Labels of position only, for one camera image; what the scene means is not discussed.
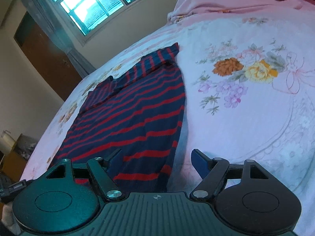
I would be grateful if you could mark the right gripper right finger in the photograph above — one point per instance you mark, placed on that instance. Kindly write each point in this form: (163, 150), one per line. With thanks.
(245, 198)

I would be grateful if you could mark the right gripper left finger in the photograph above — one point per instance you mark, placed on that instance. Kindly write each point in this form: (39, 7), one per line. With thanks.
(66, 199)

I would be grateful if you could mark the navy red striped sweater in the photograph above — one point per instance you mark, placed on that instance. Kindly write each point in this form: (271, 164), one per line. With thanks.
(140, 115)

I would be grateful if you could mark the cluttered side table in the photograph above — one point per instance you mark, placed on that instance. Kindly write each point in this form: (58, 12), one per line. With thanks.
(14, 156)

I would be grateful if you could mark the floral bed sheet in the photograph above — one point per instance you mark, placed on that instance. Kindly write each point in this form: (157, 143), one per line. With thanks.
(249, 86)

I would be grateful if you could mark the brown wooden door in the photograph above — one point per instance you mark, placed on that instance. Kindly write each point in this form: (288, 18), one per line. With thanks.
(49, 60)

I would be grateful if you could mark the grey curtain left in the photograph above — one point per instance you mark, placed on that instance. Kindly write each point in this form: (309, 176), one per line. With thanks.
(43, 15)

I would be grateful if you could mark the pink blanket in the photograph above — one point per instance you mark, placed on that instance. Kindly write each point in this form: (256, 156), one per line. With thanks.
(187, 8)

